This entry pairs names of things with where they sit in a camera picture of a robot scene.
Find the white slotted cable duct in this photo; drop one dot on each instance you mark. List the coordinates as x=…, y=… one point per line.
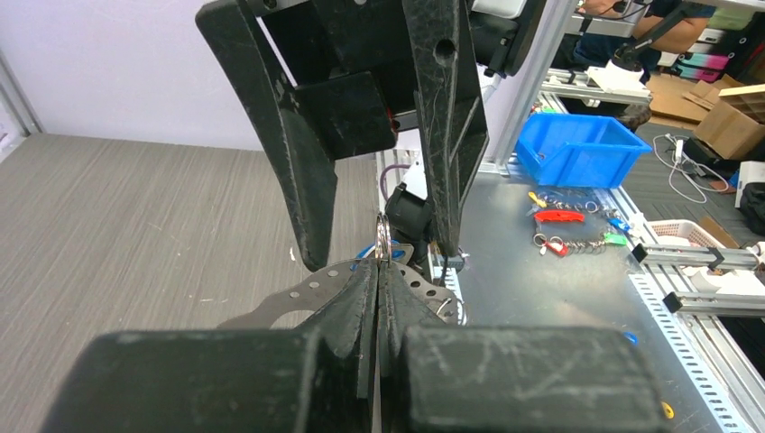
x=716, y=397

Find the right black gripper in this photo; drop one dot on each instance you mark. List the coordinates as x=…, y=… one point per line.
x=353, y=63

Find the blue plastic bin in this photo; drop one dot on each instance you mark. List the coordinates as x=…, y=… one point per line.
x=578, y=151

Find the cardboard box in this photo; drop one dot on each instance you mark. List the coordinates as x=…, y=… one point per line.
x=734, y=127

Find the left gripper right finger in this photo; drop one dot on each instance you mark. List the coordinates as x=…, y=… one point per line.
x=446, y=378

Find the blue key tag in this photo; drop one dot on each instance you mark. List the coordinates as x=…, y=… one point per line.
x=400, y=253

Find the red key tag on tray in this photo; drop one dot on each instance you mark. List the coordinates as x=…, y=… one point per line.
x=558, y=216

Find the small white basket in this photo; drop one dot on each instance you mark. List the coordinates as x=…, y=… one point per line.
x=682, y=232

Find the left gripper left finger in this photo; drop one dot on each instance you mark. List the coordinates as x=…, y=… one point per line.
x=316, y=377

